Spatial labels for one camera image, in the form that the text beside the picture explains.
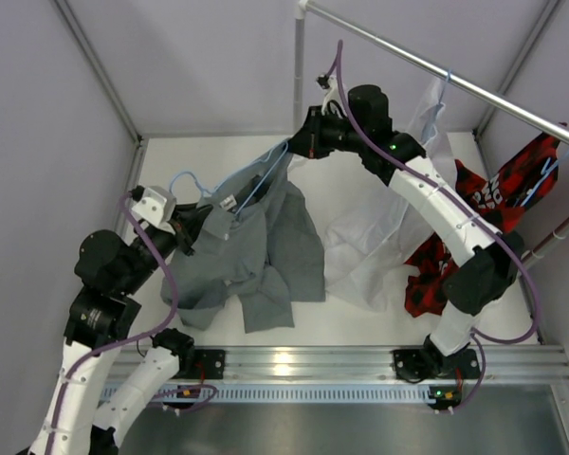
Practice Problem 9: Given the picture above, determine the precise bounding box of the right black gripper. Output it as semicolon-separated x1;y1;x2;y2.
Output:
284;105;368;161

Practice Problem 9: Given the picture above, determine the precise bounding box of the light blue hanger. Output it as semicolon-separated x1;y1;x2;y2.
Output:
174;139;307;231

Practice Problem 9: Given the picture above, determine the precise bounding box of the grey button shirt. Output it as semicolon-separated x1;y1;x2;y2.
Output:
159;154;327;334

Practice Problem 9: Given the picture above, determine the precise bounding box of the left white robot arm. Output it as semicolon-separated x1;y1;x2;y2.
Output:
25;204;211;454

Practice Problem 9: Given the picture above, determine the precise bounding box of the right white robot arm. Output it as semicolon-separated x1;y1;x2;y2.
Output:
287;85;523;383

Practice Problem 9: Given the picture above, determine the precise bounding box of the blue hanger under white shirt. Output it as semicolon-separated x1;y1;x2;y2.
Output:
427;69;453;138

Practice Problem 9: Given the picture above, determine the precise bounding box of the white hanging shirt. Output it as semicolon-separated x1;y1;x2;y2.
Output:
293;78;456;314

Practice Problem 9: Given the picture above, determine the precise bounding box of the red black plaid shirt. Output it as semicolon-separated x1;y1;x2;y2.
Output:
404;133;560;318

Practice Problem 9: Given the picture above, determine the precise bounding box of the blue hanger under red shirt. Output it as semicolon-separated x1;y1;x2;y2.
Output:
520;148;569;208

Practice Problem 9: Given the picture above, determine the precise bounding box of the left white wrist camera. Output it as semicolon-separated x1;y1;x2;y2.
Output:
131;186;176;234

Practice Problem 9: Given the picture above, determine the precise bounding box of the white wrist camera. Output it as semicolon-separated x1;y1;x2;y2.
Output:
131;186;176;234
317;74;344;118

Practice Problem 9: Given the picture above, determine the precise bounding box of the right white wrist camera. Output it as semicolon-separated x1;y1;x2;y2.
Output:
317;74;344;118

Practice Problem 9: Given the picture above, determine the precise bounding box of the white rack upright post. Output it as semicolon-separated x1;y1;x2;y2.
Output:
292;0;307;131

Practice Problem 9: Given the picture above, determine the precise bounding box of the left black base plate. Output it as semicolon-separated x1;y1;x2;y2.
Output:
188;348;226;381

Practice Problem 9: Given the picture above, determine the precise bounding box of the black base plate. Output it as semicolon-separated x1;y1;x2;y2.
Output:
188;348;226;381
393;348;481;383

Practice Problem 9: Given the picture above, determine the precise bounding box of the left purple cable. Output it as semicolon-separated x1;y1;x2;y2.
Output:
42;191;219;455

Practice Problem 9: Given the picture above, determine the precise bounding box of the purple cable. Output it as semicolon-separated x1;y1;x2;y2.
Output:
42;191;219;455
326;39;541;413

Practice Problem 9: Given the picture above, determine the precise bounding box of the slotted grey cable duct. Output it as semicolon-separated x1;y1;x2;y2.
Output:
99;382;437;404

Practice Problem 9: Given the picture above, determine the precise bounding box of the silver clothes rack rail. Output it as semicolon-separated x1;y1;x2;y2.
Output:
298;1;569;145

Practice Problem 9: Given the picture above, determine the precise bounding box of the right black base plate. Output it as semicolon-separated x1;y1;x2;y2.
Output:
393;348;481;383

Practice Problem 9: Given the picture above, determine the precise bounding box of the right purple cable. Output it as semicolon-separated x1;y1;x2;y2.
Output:
326;39;541;413

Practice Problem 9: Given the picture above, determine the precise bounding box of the aluminium mounting rail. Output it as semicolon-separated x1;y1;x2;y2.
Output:
108;344;569;380

